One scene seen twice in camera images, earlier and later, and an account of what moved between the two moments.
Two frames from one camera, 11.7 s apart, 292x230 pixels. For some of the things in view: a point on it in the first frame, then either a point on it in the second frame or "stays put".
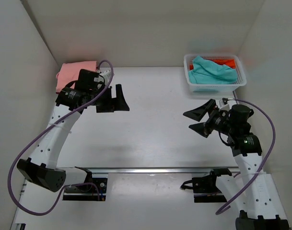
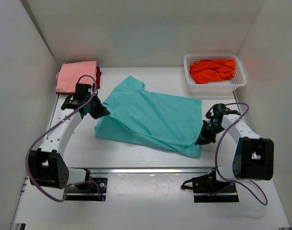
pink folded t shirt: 70,72 stays put
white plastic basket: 240,68 stays put
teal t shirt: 206,72 → 138,116
